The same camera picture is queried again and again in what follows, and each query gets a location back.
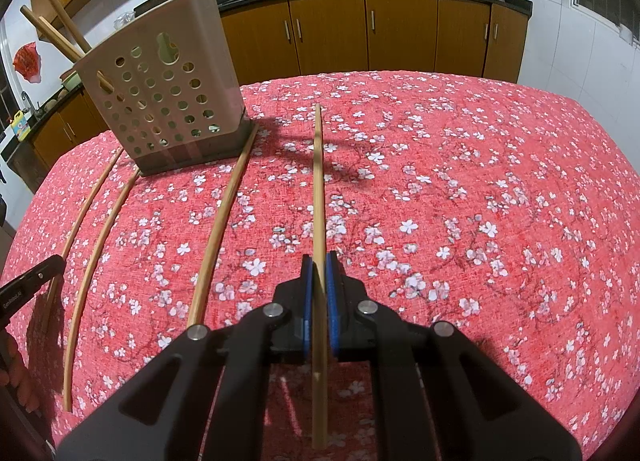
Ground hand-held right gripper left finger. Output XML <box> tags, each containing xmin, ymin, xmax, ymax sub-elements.
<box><xmin>57</xmin><ymin>255</ymin><xmax>314</xmax><ymax>461</ymax></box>

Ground hanging red plastic bag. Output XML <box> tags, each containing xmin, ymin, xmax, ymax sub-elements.
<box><xmin>12</xmin><ymin>41</ymin><xmax>42</xmax><ymax>84</ymax></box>

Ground wooden lower kitchen cabinets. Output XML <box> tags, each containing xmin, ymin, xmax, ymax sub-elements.
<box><xmin>10</xmin><ymin>0</ymin><xmax>532</xmax><ymax>192</ymax></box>

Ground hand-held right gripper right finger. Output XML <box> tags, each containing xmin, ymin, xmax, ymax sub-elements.
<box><xmin>326</xmin><ymin>251</ymin><xmax>584</xmax><ymax>461</ymax></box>

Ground green bowl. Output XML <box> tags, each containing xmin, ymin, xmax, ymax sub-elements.
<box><xmin>60</xmin><ymin>68</ymin><xmax>85</xmax><ymax>92</ymax></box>

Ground yellow detergent bottle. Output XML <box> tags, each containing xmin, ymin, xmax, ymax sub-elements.
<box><xmin>11</xmin><ymin>109</ymin><xmax>31</xmax><ymax>142</ymax></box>

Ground metal sink faucet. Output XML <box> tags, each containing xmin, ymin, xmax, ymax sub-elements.
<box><xmin>21</xmin><ymin>91</ymin><xmax>43</xmax><ymax>119</ymax></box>

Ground red floral tablecloth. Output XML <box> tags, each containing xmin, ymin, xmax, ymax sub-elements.
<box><xmin>0</xmin><ymin>70</ymin><xmax>640</xmax><ymax>461</ymax></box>

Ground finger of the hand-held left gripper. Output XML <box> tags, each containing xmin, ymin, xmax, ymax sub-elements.
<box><xmin>0</xmin><ymin>255</ymin><xmax>66</xmax><ymax>300</ymax></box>

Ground person's left hand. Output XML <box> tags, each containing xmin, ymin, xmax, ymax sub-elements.
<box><xmin>0</xmin><ymin>341</ymin><xmax>43</xmax><ymax>414</ymax></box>

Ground wooden chopstick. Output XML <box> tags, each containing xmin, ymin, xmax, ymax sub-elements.
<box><xmin>42</xmin><ymin>148</ymin><xmax>126</xmax><ymax>337</ymax></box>
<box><xmin>20</xmin><ymin>7</ymin><xmax>115</xmax><ymax>92</ymax></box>
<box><xmin>64</xmin><ymin>170</ymin><xmax>140</xmax><ymax>413</ymax></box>
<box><xmin>186</xmin><ymin>128</ymin><xmax>258</xmax><ymax>329</ymax></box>
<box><xmin>35</xmin><ymin>0</ymin><xmax>93</xmax><ymax>54</ymax></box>
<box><xmin>311</xmin><ymin>103</ymin><xmax>329</xmax><ymax>449</ymax></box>

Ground beige perforated utensil holder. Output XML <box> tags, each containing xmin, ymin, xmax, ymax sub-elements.
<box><xmin>75</xmin><ymin>0</ymin><xmax>257</xmax><ymax>176</ymax></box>

